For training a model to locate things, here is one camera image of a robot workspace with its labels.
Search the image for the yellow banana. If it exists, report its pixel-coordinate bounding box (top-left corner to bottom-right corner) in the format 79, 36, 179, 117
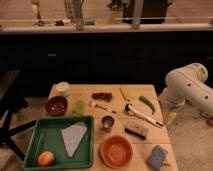
120, 87, 131, 102

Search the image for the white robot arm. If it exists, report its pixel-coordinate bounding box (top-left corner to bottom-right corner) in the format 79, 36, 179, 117
159, 63, 213, 116

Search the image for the green plastic cup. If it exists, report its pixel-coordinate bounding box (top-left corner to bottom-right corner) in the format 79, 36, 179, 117
73, 100, 85, 114

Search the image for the small metal cup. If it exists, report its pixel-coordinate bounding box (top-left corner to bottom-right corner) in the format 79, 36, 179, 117
102, 116, 114, 131

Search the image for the dark red grape bunch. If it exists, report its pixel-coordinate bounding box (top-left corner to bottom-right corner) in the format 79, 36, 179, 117
92, 92, 112, 102

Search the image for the white lidded container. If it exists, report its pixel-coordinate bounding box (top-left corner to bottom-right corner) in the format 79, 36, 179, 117
56, 82, 69, 97

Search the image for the dark red bowl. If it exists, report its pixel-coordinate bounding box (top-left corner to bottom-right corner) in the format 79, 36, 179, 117
45, 96, 68, 116

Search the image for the grey folded cloth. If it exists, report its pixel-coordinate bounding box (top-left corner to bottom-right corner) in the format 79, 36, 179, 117
61, 121, 87, 157

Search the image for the orange bowl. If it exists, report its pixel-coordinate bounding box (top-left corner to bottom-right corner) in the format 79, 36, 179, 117
98, 135, 133, 169

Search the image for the green plastic tray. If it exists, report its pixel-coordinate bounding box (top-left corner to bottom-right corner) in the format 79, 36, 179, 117
23, 116, 94, 171

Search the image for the blue sponge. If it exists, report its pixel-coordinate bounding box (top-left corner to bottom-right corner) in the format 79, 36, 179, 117
147, 145, 168, 171

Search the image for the red yellow apple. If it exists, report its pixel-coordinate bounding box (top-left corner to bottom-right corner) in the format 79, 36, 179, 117
37, 151, 55, 167

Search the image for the black chair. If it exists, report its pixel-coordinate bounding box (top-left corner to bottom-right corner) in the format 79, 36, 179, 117
0, 70, 36, 160

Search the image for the white handled kitchen tool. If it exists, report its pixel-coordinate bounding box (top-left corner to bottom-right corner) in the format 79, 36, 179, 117
125, 104, 163, 128

